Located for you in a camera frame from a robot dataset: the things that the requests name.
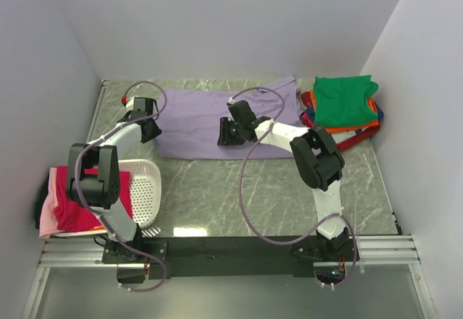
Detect lavender t shirt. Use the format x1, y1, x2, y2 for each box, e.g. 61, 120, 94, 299
154, 76, 303, 160

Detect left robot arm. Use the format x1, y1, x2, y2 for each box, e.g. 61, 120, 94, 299
66, 97, 161, 263

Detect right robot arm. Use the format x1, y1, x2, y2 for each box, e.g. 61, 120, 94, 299
218, 98, 349, 260

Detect red folded t shirt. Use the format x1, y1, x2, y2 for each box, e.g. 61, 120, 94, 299
300, 93, 381, 152

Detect white perforated laundry basket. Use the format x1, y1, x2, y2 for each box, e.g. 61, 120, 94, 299
52, 159, 161, 237

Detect green folded t shirt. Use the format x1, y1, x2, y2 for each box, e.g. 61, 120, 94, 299
313, 75, 378, 128

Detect magenta t shirt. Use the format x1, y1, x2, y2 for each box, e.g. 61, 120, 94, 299
54, 166, 133, 233

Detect orange folded t shirt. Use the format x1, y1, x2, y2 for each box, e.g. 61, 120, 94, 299
302, 90, 380, 134

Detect blue folded t shirt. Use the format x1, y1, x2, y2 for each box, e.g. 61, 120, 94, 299
374, 103, 384, 122

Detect black base beam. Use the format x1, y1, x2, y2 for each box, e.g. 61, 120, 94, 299
101, 235, 361, 284

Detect black garment in basket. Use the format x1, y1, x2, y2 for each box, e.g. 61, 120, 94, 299
33, 175, 49, 230

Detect pink t shirt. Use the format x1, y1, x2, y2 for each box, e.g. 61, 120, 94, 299
39, 167, 62, 239

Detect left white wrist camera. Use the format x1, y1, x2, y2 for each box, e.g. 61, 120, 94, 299
121, 95, 135, 111

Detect aluminium rail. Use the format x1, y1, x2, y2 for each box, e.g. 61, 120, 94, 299
38, 235, 420, 268

